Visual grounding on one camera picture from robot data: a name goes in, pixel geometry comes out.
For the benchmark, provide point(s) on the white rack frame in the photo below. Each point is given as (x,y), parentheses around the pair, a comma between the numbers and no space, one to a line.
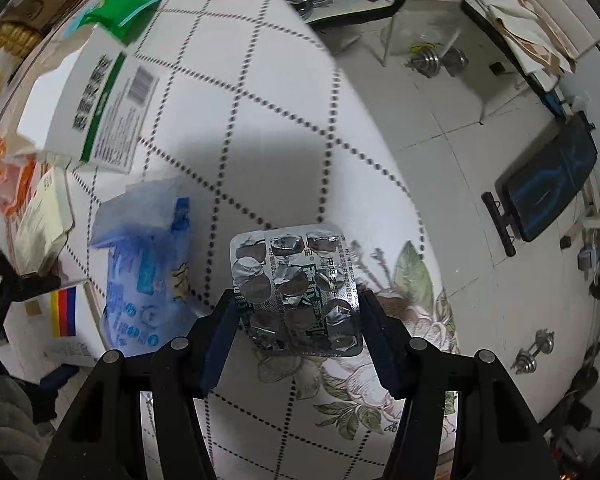
(597,220)

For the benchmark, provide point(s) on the white box with colour stripes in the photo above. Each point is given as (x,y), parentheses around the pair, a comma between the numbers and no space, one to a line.
(82,310)

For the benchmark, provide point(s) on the cream paper packet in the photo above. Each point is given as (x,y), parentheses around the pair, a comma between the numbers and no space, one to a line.
(40,220)

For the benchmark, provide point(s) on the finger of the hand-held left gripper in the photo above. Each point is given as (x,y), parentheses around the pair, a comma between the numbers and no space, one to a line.
(10,282)

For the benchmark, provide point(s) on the blue plastic packet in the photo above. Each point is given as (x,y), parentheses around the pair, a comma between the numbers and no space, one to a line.
(140,270)

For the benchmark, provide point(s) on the white and green medicine box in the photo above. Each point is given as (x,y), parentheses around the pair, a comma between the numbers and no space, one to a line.
(110,105)

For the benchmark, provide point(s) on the silver pill blister pack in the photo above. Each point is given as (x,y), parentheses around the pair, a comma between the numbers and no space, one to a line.
(295,285)

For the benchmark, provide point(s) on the small black block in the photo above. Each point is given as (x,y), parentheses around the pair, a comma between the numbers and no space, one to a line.
(495,67)

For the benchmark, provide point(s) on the person in dark clothes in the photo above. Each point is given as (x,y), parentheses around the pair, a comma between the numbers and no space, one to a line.
(10,435)

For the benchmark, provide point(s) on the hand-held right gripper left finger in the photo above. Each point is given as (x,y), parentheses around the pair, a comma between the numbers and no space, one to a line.
(219,345)

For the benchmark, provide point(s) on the padded chair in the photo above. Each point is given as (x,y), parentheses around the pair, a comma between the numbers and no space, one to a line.
(545,85)

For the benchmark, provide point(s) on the gold snack stack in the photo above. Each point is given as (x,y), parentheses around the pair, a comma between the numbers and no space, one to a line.
(7,40)

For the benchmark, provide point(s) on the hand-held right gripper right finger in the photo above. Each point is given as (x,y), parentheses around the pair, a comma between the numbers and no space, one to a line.
(380,350)

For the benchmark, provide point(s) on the cream cloth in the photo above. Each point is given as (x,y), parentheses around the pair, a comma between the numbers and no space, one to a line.
(525,25)

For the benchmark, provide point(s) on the black and blue weight bench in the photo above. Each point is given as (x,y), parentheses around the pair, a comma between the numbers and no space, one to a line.
(550,185)

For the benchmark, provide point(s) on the cardboard box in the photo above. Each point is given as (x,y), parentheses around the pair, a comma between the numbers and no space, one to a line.
(35,5)

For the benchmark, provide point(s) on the printed floral tablecloth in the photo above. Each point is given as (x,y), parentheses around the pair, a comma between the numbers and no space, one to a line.
(260,110)

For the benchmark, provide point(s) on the orange wrapper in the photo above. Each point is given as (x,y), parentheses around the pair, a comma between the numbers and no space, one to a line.
(10,185)

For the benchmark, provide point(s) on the chrome dumbbell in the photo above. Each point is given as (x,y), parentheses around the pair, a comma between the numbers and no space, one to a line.
(532,352)
(432,62)

